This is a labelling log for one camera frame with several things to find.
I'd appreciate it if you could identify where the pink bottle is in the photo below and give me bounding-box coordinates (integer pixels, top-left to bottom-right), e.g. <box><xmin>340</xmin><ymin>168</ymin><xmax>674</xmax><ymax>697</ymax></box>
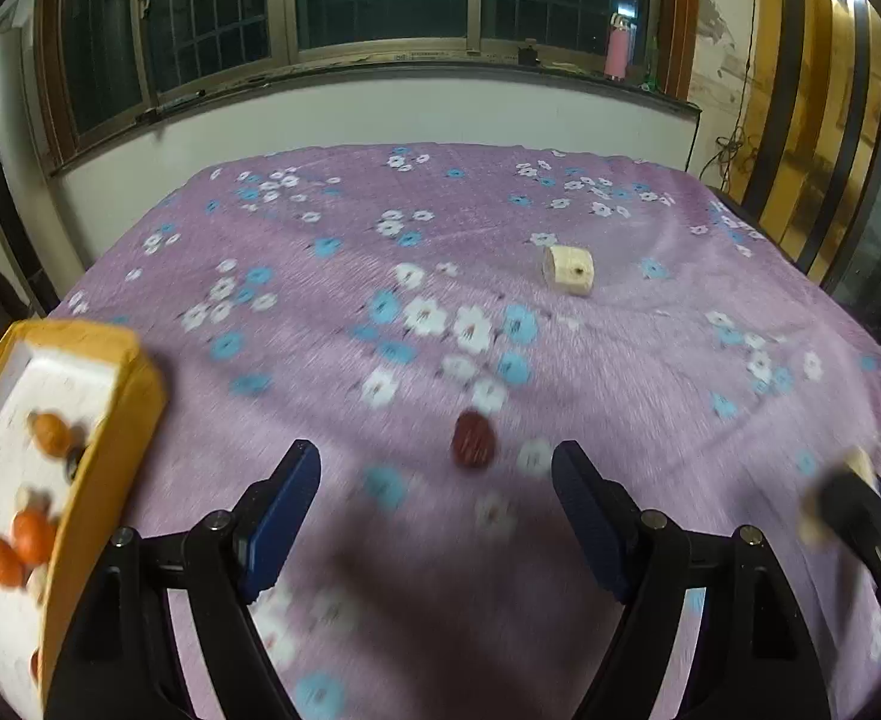
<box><xmin>603</xmin><ymin>13</ymin><xmax>635</xmax><ymax>81</ymax></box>

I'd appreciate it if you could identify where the small orange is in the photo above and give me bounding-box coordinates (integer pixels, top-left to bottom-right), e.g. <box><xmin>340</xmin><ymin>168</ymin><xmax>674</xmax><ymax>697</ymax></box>
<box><xmin>0</xmin><ymin>535</ymin><xmax>28</xmax><ymax>589</ymax></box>

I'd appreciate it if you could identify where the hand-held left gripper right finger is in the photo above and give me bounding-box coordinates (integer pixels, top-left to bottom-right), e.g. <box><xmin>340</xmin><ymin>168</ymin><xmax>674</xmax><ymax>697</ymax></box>
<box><xmin>550</xmin><ymin>441</ymin><xmax>831</xmax><ymax>720</ymax></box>

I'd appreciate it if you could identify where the green bottle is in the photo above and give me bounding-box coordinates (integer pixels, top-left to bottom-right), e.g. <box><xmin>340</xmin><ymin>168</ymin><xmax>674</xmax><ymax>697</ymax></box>
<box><xmin>642</xmin><ymin>28</ymin><xmax>664</xmax><ymax>92</ymax></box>

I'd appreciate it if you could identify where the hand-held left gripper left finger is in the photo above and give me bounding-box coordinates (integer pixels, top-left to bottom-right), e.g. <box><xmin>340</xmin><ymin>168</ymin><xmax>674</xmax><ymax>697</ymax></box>
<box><xmin>43</xmin><ymin>439</ymin><xmax>322</xmax><ymax>720</ymax></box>

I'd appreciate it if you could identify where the white foam box yellow tape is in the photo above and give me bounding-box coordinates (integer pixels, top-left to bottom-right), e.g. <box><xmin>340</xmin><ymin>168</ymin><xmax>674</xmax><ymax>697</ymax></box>
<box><xmin>0</xmin><ymin>320</ymin><xmax>169</xmax><ymax>720</ymax></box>

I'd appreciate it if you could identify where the golden framed door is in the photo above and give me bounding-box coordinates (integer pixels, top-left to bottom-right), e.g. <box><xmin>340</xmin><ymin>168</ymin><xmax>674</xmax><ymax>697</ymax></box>
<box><xmin>738</xmin><ymin>0</ymin><xmax>881</xmax><ymax>350</ymax></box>

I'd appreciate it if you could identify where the purple floral tablecloth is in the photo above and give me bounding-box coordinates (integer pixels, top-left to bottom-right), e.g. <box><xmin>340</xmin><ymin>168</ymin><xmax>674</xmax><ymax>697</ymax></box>
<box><xmin>45</xmin><ymin>142</ymin><xmax>881</xmax><ymax>720</ymax></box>

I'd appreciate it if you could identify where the orange with brown patch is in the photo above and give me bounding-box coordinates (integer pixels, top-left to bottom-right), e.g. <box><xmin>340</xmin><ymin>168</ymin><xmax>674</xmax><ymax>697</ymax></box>
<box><xmin>29</xmin><ymin>410</ymin><xmax>74</xmax><ymax>458</ymax></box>

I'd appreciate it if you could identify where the red date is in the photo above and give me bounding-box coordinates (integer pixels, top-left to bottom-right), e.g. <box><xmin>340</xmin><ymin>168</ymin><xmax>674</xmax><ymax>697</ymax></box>
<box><xmin>450</xmin><ymin>410</ymin><xmax>498</xmax><ymax>473</ymax></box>

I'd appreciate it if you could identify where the large orange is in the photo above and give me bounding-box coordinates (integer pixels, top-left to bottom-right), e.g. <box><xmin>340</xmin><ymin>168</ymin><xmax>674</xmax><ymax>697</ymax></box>
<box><xmin>12</xmin><ymin>511</ymin><xmax>59</xmax><ymax>565</ymax></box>

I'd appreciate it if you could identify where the white standing air conditioner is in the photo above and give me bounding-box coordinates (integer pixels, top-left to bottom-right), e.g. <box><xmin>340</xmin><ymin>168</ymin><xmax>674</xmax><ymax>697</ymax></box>
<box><xmin>0</xmin><ymin>28</ymin><xmax>85</xmax><ymax>316</ymax></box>

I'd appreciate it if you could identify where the black wall cable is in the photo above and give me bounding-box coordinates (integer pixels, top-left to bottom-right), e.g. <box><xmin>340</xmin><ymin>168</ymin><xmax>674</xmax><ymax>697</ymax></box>
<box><xmin>705</xmin><ymin>0</ymin><xmax>762</xmax><ymax>190</ymax></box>

